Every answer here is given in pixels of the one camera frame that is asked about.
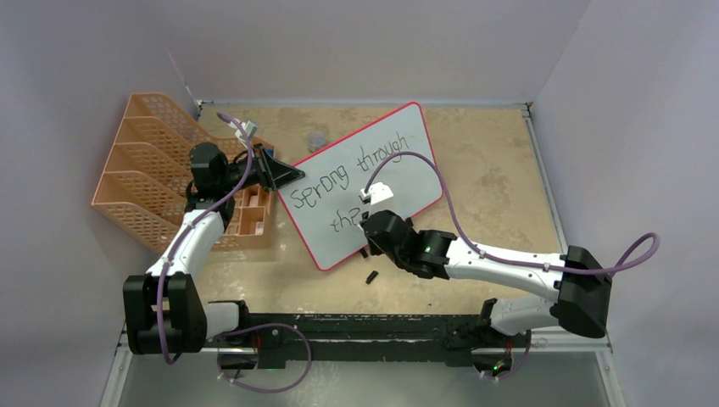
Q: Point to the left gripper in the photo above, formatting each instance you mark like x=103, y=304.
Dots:
x=271, y=174

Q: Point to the black marker cap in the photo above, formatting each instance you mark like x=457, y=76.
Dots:
x=371, y=277

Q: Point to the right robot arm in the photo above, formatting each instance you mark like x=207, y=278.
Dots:
x=563, y=290

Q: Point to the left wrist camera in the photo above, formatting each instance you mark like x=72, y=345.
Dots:
x=245, y=132

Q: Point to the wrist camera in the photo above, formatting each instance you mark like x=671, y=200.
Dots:
x=245, y=132
x=376, y=198

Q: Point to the clear jar of clips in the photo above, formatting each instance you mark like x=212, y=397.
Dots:
x=317, y=140

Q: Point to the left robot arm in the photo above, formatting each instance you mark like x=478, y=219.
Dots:
x=163, y=311

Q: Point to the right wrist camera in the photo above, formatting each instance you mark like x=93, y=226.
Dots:
x=376, y=198

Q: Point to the red-framed whiteboard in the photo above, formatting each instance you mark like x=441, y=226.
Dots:
x=325, y=205

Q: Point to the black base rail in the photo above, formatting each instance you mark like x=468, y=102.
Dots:
x=454, y=340

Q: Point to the orange plastic file organizer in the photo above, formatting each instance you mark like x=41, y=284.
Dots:
x=143, y=185

